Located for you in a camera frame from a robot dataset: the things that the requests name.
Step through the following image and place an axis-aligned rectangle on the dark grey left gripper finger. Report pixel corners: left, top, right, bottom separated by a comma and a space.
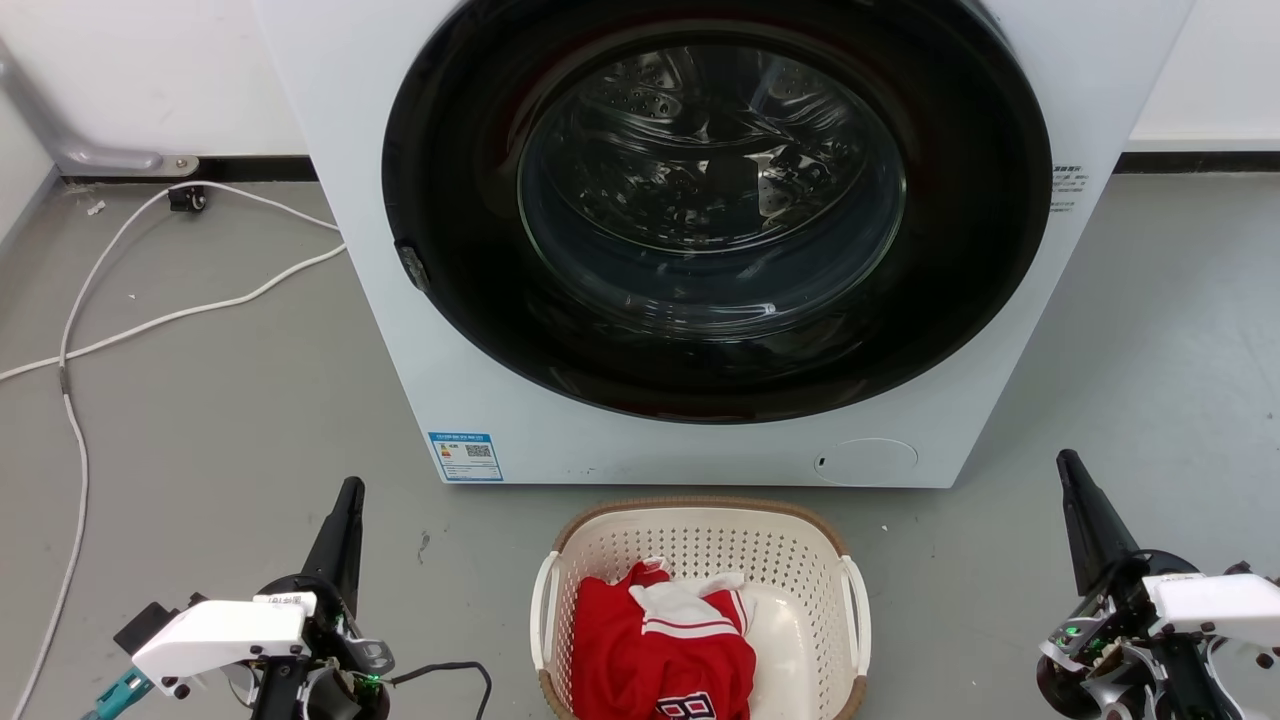
299, 476, 367, 613

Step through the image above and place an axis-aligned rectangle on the white front-load washing machine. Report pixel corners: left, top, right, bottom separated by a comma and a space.
252, 0, 1197, 490

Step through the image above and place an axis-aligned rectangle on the blue energy label sticker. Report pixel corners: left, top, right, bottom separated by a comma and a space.
428, 431, 505, 484

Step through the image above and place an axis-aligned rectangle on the thin black left gripper cable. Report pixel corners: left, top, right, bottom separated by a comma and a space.
386, 660, 494, 720

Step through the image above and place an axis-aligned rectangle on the grey metal floor bracket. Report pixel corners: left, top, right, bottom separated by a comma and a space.
0, 38, 200, 179

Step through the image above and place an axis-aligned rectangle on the teal cable connector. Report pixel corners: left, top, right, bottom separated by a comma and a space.
82, 668, 156, 720

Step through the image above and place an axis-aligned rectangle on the red and white jersey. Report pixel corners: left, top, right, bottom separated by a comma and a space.
570, 558, 758, 720

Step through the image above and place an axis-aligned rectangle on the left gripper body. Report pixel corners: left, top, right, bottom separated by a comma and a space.
250, 574, 396, 720

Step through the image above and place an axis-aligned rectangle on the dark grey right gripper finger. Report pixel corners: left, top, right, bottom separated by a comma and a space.
1056, 449, 1143, 598

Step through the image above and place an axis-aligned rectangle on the black round washer door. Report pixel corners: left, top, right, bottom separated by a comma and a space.
381, 0, 1054, 425

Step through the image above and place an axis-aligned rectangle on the white plastic laundry basket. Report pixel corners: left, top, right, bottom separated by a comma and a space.
529, 497, 873, 720

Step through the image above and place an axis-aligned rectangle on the long white power cable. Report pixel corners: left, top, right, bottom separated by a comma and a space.
8, 181, 343, 720

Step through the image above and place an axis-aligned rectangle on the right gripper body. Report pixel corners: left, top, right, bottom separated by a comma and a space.
1036, 549, 1261, 720

